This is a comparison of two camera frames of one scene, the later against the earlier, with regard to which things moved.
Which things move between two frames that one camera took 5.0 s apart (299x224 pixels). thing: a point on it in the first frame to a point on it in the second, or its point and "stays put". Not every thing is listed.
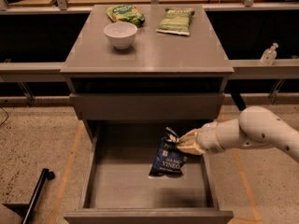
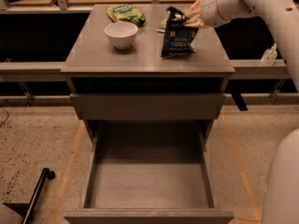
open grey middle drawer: (117, 188) stays put
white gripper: (207, 138) to (211, 10)
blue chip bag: (168, 161) to (177, 38)
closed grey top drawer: (148, 106) stays put
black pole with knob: (46, 175) stays put
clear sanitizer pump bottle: (268, 56) stays put
